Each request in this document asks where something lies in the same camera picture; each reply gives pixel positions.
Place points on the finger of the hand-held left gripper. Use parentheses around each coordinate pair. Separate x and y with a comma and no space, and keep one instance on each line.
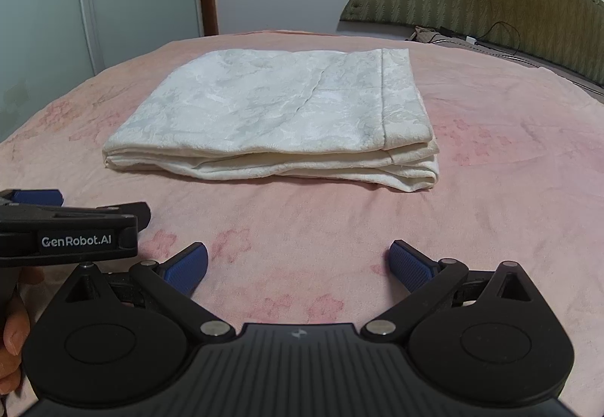
(142,212)
(37,197)

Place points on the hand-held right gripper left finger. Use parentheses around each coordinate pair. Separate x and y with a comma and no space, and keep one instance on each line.
(186,268)

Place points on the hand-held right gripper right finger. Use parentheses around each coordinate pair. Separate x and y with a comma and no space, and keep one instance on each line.
(410,266)

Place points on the white towel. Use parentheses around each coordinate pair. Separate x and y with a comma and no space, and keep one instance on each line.
(264,115)

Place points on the person's left hand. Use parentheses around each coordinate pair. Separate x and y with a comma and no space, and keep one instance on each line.
(14,332)

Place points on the pink floral blanket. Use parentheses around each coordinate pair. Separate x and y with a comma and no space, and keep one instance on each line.
(306,223)

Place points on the grey brown bed sheet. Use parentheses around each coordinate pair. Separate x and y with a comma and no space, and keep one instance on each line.
(542,68)

